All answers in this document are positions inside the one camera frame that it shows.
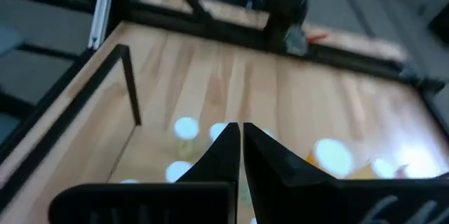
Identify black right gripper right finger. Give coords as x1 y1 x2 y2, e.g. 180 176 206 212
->
243 122 449 224

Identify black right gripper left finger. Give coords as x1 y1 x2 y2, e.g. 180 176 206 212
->
48 122 242 224

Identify small pale yellow pill bottle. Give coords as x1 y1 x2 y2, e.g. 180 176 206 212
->
164 160 194 184

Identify small blue pill bottle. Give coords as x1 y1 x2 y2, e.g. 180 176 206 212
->
209 121 229 144

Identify small teal pill bottle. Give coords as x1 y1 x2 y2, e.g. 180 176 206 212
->
262 128 279 141

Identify medium amber pill bottle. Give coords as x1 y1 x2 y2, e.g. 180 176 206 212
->
307 138 356 180

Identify small pale green pill bottle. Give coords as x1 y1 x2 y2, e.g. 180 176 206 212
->
173 117 201 160

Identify clear acrylic tray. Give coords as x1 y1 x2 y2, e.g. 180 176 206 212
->
0 44 449 224

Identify small orange pill bottle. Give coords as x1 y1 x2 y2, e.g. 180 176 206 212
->
370 156 399 180

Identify small pink pill bottle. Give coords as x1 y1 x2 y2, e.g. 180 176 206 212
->
394 146 439 180

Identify red cable tag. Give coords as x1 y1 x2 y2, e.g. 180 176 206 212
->
307 32 330 42

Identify black frame clamp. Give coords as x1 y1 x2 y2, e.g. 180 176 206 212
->
399 65 446 93

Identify white metal rail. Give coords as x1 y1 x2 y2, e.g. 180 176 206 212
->
86 0 115 50

